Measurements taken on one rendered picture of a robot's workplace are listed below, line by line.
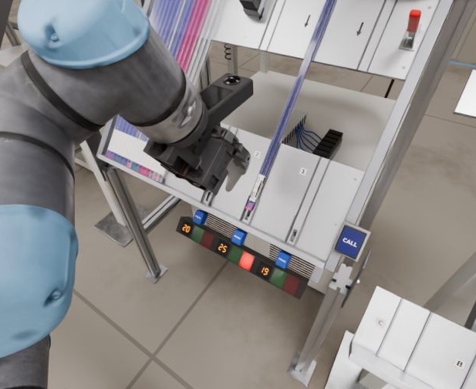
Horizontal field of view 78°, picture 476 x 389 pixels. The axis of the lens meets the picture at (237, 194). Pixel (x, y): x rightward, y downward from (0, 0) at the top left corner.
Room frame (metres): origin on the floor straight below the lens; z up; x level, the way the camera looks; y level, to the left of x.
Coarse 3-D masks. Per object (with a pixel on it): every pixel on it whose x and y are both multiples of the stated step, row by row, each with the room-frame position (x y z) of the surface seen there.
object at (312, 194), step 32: (256, 160) 0.51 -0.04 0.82; (288, 160) 0.49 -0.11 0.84; (320, 160) 0.47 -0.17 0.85; (192, 192) 0.51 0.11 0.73; (224, 192) 0.48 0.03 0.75; (288, 192) 0.44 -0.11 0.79; (320, 192) 0.42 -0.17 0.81; (352, 192) 0.40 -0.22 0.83; (256, 224) 0.41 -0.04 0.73; (288, 224) 0.39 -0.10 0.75; (320, 224) 0.37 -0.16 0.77; (320, 256) 0.32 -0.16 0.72
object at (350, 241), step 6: (348, 228) 0.32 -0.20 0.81; (348, 234) 0.32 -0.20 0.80; (354, 234) 0.31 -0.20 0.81; (360, 234) 0.31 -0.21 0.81; (342, 240) 0.31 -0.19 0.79; (348, 240) 0.31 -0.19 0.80; (354, 240) 0.31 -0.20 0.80; (360, 240) 0.30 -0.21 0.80; (342, 246) 0.30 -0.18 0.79; (348, 246) 0.30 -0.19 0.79; (354, 246) 0.30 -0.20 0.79; (348, 252) 0.29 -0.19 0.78; (354, 252) 0.29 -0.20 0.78
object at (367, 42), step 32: (288, 0) 0.75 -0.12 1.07; (320, 0) 0.71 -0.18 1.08; (352, 0) 0.68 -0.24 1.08; (384, 0) 0.65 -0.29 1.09; (416, 0) 0.62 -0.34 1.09; (224, 32) 0.77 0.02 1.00; (256, 32) 0.73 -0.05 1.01; (288, 32) 0.69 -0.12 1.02; (352, 32) 0.63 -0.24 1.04; (384, 32) 0.60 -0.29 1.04; (352, 64) 0.58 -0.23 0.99; (384, 64) 0.56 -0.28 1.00
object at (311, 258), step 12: (120, 168) 0.61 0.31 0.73; (144, 180) 0.56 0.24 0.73; (168, 192) 0.51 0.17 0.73; (180, 192) 0.51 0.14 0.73; (192, 204) 0.47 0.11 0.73; (204, 204) 0.47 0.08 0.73; (216, 216) 0.43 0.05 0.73; (228, 216) 0.43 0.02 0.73; (252, 228) 0.39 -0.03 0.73; (276, 240) 0.36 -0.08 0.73; (300, 252) 0.33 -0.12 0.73; (324, 264) 0.30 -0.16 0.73
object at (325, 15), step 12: (324, 12) 0.68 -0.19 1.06; (324, 24) 0.66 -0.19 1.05; (312, 36) 0.65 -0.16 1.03; (312, 48) 0.63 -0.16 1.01; (300, 72) 0.61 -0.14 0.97; (300, 84) 0.59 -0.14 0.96; (288, 108) 0.56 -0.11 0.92; (276, 132) 0.53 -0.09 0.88; (276, 144) 0.51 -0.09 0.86; (264, 168) 0.48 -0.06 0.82; (252, 204) 0.44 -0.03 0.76
